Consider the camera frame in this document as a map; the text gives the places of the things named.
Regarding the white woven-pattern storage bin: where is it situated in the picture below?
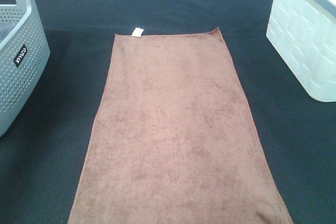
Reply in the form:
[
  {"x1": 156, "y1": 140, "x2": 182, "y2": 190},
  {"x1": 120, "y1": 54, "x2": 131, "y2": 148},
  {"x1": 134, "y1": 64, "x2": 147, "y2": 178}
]
[{"x1": 266, "y1": 0, "x2": 335, "y2": 102}]

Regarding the grey perforated laundry basket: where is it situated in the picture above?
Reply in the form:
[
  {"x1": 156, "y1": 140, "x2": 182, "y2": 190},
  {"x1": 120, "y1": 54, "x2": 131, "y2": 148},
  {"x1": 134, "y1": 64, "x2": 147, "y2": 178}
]
[{"x1": 1, "y1": 0, "x2": 50, "y2": 135}]

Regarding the brown microfibre towel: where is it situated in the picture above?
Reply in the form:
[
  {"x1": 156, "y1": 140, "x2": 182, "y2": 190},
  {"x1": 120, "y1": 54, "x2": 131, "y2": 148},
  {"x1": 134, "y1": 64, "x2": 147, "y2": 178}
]
[{"x1": 68, "y1": 29, "x2": 292, "y2": 223}]

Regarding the grey towel in basket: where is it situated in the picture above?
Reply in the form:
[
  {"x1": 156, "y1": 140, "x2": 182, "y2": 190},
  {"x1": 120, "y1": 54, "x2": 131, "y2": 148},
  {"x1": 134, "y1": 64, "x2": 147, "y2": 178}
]
[{"x1": 0, "y1": 23, "x2": 16, "y2": 42}]

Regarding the black table cloth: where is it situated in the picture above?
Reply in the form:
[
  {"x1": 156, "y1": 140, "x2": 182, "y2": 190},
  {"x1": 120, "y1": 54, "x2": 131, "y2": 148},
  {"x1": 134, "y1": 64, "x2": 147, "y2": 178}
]
[{"x1": 1, "y1": 0, "x2": 335, "y2": 223}]

